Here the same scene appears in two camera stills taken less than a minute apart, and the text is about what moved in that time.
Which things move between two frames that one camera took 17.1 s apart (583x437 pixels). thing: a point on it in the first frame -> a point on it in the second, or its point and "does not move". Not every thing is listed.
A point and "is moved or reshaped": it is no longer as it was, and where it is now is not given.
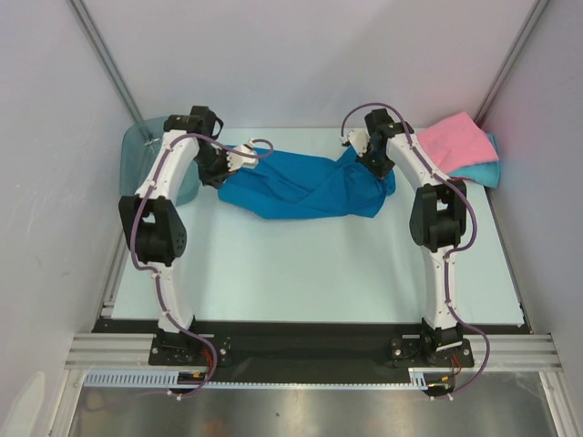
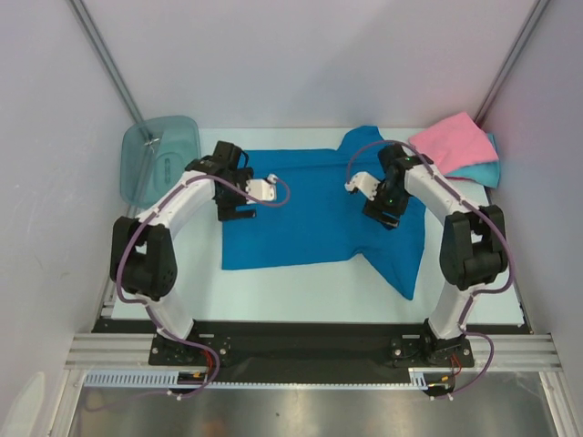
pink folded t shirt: x=456 y=143 does not move
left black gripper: x=210 y=179 -> x=227 y=210
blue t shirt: x=292 y=187 is moved or reshaped
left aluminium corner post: x=107 y=58 does not move
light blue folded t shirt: x=486 y=174 does not move
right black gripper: x=380 y=165 -> x=380 y=215
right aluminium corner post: x=534 y=15 does not move
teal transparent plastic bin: x=139 y=143 does not move
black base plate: x=304 y=351 does not move
